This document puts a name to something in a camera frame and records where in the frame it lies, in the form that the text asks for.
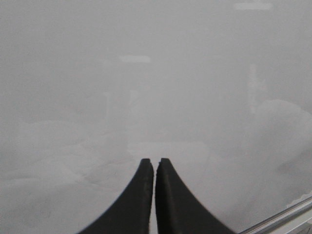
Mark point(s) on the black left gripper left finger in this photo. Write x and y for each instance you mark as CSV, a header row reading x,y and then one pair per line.
x,y
130,213

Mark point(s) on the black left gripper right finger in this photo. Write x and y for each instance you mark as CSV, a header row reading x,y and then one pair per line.
x,y
177,209

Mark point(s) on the aluminium whiteboard marker tray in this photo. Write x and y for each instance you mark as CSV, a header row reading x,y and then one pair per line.
x,y
293,220

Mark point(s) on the white whiteboard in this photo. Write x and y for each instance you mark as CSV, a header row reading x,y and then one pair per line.
x,y
223,88

